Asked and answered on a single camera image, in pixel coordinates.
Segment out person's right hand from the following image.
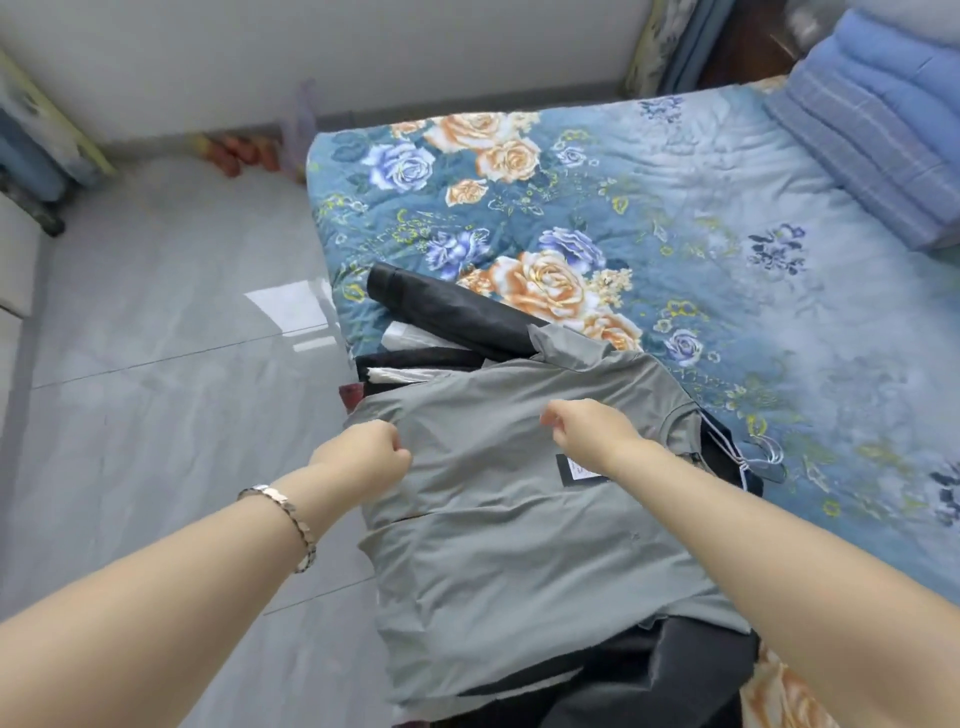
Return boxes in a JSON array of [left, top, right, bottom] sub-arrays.
[[539, 398, 665, 481]]

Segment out person's left hand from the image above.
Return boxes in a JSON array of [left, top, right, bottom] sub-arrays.
[[288, 419, 413, 526]]

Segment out white wire hanger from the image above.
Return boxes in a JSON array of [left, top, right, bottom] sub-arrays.
[[704, 416, 787, 493]]

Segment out black glossy jacket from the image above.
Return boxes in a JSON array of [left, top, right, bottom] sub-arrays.
[[356, 262, 549, 399]]

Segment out person's right forearm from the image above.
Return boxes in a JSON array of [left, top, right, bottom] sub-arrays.
[[618, 440, 960, 728]]

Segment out person's left forearm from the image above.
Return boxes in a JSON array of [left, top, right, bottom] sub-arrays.
[[0, 468, 343, 728]]

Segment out blue floral bed quilt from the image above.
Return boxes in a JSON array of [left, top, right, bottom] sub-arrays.
[[305, 74, 960, 728]]

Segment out orange slippers on floor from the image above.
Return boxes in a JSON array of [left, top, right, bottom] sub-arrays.
[[187, 133, 285, 179]]

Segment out pale blue folded blanket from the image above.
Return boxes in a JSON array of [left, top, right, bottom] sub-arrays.
[[763, 59, 960, 253]]

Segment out blue floral curtain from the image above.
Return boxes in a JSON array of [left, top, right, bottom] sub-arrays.
[[0, 48, 115, 240], [623, 0, 740, 99]]

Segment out dark wooden nightstand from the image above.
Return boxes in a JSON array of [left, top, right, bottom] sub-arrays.
[[697, 0, 808, 90]]

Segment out lilac grey folded blanket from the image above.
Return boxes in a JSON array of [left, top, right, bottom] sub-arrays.
[[854, 0, 960, 46]]

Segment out silver link bracelet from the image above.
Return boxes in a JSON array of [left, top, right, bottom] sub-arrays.
[[237, 484, 319, 575]]

